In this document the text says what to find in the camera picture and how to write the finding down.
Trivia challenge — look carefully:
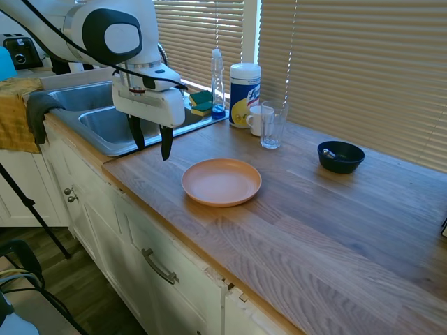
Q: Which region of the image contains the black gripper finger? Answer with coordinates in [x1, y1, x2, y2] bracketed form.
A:
[159, 124, 175, 162]
[126, 114, 145, 151]

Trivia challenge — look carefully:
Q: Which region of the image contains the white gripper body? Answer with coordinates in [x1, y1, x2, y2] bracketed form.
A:
[111, 65, 186, 128]

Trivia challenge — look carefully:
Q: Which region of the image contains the orange plastic plate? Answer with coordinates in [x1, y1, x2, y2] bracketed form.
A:
[181, 158, 263, 208]

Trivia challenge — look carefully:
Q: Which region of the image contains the stainless steel double sink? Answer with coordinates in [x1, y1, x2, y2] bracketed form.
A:
[44, 80, 230, 158]

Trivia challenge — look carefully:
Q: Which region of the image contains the white ceramic mug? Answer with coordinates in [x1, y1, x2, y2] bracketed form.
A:
[245, 105, 275, 137]

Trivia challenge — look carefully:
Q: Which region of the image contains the green yellow sponge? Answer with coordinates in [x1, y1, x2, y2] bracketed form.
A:
[189, 90, 213, 106]
[190, 100, 214, 118]

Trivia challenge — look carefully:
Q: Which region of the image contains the clear dish soap bottle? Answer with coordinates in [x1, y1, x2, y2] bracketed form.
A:
[210, 47, 227, 121]

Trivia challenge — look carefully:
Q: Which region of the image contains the white backsplash board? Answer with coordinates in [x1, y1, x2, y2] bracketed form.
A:
[39, 66, 115, 91]

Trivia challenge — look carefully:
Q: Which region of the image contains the Lysol wipes canister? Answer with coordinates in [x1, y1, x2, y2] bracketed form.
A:
[228, 62, 263, 130]

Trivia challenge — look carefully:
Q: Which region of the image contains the white kitchen cabinet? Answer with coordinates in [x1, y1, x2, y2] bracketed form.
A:
[0, 117, 301, 335]

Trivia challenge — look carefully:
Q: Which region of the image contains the black box appliance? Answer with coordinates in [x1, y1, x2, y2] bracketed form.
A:
[50, 56, 73, 76]

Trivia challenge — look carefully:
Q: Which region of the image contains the grey dish cloth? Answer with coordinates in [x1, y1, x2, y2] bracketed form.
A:
[26, 91, 67, 146]

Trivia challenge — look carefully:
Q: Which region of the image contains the clear drinking glass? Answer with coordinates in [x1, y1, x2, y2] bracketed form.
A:
[260, 100, 290, 150]

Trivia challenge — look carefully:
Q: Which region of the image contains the yellow towel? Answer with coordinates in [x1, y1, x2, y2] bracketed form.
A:
[0, 77, 45, 155]

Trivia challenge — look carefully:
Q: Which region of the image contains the black tripod leg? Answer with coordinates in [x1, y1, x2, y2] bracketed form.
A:
[0, 161, 73, 260]

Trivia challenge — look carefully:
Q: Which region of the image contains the black silver toaster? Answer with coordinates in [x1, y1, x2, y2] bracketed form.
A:
[2, 33, 45, 70]

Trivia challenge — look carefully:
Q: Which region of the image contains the light blue plastic object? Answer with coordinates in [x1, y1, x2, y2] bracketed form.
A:
[0, 46, 18, 82]

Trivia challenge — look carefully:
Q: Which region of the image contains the dark blue bowl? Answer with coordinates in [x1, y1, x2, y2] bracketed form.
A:
[316, 140, 366, 174]

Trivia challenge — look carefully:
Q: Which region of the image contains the wide beige window blind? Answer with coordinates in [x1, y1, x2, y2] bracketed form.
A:
[259, 0, 447, 174]

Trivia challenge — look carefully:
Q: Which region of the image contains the white black wrist camera box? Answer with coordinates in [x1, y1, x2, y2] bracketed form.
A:
[142, 68, 189, 93]

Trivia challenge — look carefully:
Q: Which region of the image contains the metal drawer handle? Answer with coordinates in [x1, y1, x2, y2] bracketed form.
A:
[140, 248, 180, 285]

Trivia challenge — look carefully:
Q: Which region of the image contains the white window frame post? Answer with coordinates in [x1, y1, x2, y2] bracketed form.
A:
[242, 0, 263, 66]

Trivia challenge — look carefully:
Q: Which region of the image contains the black metal cart frame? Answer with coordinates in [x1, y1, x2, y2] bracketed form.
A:
[0, 239, 89, 335]

